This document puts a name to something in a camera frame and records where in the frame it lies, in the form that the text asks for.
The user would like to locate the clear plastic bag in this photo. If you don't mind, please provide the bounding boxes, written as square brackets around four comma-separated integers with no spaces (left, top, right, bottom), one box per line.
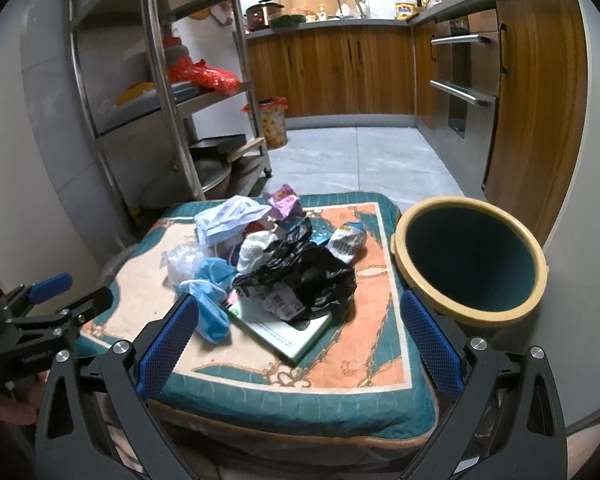
[160,243,210,287]

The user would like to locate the blue face mask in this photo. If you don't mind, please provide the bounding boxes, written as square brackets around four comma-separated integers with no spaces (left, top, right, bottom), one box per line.
[175,257,236,344]

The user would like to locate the white blue wet wipes pack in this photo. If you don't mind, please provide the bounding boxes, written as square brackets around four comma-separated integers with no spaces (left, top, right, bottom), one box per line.
[194,195,272,246]

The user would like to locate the blue white courier bag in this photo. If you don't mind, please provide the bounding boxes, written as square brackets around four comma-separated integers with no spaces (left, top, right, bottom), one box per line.
[326,221,367,264]

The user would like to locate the yellow teal trash bin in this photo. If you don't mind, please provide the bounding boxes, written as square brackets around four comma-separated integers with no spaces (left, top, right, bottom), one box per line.
[391,196,548,328]

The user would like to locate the wooden kitchen cabinets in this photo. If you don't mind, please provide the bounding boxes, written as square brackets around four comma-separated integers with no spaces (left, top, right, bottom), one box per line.
[248,0,588,242]

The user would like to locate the chrome kitchen faucet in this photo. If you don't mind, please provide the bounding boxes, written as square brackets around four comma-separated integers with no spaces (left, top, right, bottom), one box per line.
[336,0,367,20]

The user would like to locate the teal orange quilted cushion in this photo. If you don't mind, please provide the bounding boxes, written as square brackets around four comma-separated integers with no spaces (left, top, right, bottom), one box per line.
[72,190,440,449]

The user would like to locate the white crumpled tissue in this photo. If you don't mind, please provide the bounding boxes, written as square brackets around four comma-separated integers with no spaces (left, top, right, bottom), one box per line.
[236,231,278,275]

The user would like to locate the metal wok on shelf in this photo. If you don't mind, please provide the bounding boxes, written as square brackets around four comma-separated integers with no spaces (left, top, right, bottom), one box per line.
[139,156,234,208]

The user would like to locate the black plastic bag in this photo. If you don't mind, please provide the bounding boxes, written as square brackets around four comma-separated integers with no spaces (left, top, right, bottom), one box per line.
[234,218,356,323]

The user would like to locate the pink purple snack wrapper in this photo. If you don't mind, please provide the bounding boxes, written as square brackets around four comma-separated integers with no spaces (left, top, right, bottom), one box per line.
[262,184,303,221]

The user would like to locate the teal blister pill pack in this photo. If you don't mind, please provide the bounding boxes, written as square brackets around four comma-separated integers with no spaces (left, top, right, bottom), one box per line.
[310,216,336,245]

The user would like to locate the stainless steel shelf rack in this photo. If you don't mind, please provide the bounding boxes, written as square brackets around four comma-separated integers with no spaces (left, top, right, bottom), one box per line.
[68,0,273,218]

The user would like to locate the red plastic bag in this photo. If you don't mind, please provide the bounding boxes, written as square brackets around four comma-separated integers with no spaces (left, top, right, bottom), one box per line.
[168,56,242,96]

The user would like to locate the small patterned waste bin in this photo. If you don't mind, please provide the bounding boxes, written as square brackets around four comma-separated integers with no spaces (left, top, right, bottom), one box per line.
[258,96,288,150]

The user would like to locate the stainless steel oven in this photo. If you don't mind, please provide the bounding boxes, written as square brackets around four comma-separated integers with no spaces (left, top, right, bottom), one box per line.
[429,9,501,188]

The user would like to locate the dark rice cooker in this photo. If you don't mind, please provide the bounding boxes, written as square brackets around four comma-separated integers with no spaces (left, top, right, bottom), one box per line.
[245,0,284,32]

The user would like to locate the yellow oil bottle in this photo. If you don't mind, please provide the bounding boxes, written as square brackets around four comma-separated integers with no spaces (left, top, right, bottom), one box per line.
[394,0,415,21]

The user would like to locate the black pan with wooden handle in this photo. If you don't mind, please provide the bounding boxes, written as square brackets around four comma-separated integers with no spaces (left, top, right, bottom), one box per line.
[189,134,264,164]

